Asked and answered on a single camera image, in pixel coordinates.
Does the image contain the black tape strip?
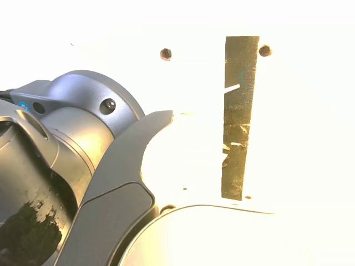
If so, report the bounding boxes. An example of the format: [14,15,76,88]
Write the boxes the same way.
[221,35,261,201]

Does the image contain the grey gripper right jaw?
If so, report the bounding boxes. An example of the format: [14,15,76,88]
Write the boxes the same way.
[118,204,320,266]

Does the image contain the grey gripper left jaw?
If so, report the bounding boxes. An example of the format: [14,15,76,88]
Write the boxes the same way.
[54,110,174,266]

